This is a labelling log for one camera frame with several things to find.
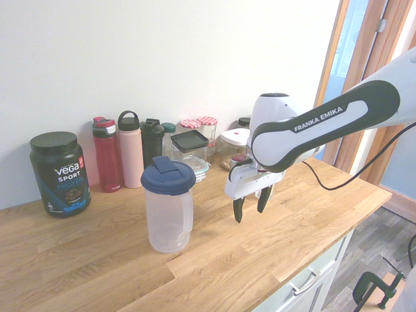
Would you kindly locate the clear pitcher with blue lid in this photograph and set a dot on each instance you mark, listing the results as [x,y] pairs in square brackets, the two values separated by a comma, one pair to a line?
[165,221]

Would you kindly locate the clear bottle with green cap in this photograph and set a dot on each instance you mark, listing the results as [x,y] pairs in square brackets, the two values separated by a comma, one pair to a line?
[168,136]

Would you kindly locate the square container with black lid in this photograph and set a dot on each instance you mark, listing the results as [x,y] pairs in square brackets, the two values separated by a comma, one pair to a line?
[190,143]

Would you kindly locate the black Vega protein tub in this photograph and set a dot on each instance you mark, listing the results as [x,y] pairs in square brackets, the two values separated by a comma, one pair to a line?
[61,175]

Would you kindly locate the metal door hinge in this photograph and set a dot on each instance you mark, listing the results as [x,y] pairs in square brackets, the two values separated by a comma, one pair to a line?
[381,25]

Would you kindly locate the wooden door frame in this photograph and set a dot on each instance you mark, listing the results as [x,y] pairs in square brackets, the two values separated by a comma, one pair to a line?
[367,48]

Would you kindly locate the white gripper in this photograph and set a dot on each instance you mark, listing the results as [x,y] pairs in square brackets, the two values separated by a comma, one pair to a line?
[247,183]

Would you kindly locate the black shaker bottle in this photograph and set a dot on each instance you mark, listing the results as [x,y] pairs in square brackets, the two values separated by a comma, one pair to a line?
[151,143]

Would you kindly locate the white kitchen cabinet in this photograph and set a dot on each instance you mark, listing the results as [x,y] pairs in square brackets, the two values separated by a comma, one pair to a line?
[312,292]

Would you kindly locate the red water bottle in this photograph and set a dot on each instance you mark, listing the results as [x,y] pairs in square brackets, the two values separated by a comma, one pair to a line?
[107,156]

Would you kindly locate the jar with black lid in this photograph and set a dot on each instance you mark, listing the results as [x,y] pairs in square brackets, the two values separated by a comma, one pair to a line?
[243,122]

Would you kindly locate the glass storage bowl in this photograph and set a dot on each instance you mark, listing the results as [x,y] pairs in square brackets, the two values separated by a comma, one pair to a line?
[200,170]

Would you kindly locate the glass jar with white lid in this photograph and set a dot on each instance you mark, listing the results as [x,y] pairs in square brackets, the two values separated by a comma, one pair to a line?
[234,143]

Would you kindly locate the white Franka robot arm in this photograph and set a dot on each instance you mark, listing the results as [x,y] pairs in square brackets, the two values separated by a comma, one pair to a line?
[325,130]

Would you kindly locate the pink bottle with black cap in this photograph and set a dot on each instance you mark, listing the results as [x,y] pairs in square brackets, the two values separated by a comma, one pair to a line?
[130,156]

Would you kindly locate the green metal clamp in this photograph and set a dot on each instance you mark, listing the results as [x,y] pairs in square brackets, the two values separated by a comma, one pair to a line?
[367,286]

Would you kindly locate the red white wrist attachment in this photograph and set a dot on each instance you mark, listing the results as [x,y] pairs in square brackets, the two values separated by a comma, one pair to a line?
[239,159]

